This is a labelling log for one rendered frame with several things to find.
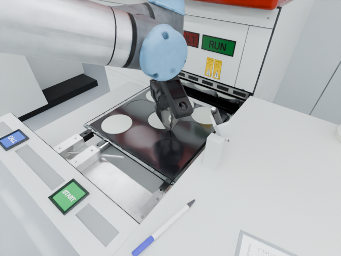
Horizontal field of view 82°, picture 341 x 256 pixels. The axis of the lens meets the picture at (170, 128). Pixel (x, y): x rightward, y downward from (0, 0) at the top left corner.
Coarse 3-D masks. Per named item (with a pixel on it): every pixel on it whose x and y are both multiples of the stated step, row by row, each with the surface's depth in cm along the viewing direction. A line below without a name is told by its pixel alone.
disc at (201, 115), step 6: (198, 108) 72; (204, 108) 72; (210, 108) 72; (192, 114) 69; (198, 114) 69; (204, 114) 69; (210, 114) 69; (198, 120) 67; (204, 120) 67; (210, 120) 67
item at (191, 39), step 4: (184, 32) 69; (184, 36) 70; (188, 36) 69; (192, 36) 68; (196, 36) 67; (188, 40) 69; (192, 40) 68; (196, 40) 67; (188, 44) 70; (192, 44) 69; (196, 44) 68
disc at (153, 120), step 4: (152, 116) 68; (156, 116) 68; (148, 120) 67; (152, 120) 66; (156, 120) 66; (152, 124) 65; (156, 124) 65; (160, 124) 65; (160, 128) 63; (164, 128) 63
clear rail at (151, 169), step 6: (84, 126) 64; (90, 126) 64; (96, 132) 62; (102, 138) 60; (108, 138) 60; (114, 144) 58; (120, 150) 56; (126, 150) 56; (132, 156) 54; (138, 162) 53; (144, 162) 53; (150, 168) 51; (156, 174) 50; (162, 174) 50; (168, 180) 49
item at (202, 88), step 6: (180, 78) 80; (186, 84) 80; (192, 84) 78; (198, 84) 77; (198, 90) 77; (204, 90) 76; (210, 90) 74; (216, 90) 73; (216, 96) 74; (222, 96) 72; (228, 96) 70; (234, 96) 70; (204, 102) 80; (228, 102) 72; (234, 102) 70; (240, 102) 69; (222, 108) 77
